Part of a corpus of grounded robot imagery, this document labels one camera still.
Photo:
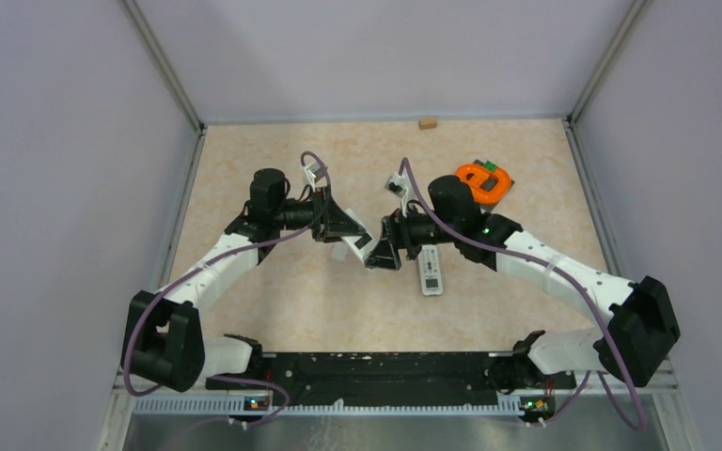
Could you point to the orange ring toy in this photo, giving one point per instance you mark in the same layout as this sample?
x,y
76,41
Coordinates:
x,y
473,175

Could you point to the white remote control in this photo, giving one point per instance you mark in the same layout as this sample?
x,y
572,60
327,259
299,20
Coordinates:
x,y
361,245

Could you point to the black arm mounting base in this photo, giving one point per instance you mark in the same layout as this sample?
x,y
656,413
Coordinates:
x,y
390,379

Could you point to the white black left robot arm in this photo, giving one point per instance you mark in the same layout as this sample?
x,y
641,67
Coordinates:
x,y
163,340

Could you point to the white battery cover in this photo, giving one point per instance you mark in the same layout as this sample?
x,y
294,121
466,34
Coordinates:
x,y
340,251

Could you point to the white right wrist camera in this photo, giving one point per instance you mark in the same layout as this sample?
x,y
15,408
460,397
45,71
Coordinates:
x,y
402,188

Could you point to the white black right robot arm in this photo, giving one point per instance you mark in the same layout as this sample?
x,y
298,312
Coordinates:
x,y
634,326

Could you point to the white remote with display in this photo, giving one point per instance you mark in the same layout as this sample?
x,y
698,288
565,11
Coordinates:
x,y
429,267

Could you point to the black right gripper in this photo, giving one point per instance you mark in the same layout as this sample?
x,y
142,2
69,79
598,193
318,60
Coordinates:
x,y
384,255

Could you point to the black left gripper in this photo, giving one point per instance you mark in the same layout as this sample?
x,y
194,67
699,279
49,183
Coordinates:
x,y
329,221

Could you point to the grey base plate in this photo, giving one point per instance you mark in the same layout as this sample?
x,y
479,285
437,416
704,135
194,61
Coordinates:
x,y
498,182

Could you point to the small wooden block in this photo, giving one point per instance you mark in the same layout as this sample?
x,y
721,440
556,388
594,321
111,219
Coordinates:
x,y
427,123

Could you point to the white cable duct strip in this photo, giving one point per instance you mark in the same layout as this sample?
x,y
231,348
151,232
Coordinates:
x,y
234,405

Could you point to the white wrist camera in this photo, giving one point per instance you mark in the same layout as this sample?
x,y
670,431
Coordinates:
x,y
402,188
314,171

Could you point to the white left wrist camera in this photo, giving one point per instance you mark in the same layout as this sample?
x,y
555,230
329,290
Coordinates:
x,y
314,171

